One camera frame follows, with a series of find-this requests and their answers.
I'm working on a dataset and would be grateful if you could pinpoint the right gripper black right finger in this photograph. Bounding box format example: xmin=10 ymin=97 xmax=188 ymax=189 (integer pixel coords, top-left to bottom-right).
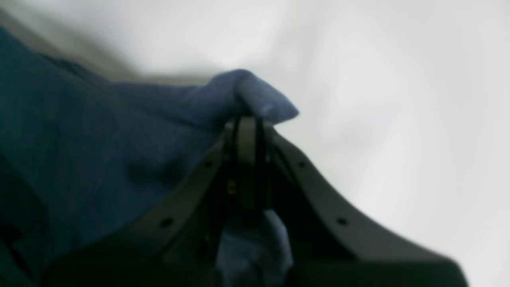
xmin=263 ymin=122 xmax=468 ymax=287

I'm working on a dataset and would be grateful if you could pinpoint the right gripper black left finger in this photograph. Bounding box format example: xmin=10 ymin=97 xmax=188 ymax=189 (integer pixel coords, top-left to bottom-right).
xmin=42 ymin=117 xmax=261 ymax=287

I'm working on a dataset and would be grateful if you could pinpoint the dark blue printed T-shirt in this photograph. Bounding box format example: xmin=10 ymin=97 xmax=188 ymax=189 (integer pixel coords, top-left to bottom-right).
xmin=0 ymin=28 xmax=298 ymax=287

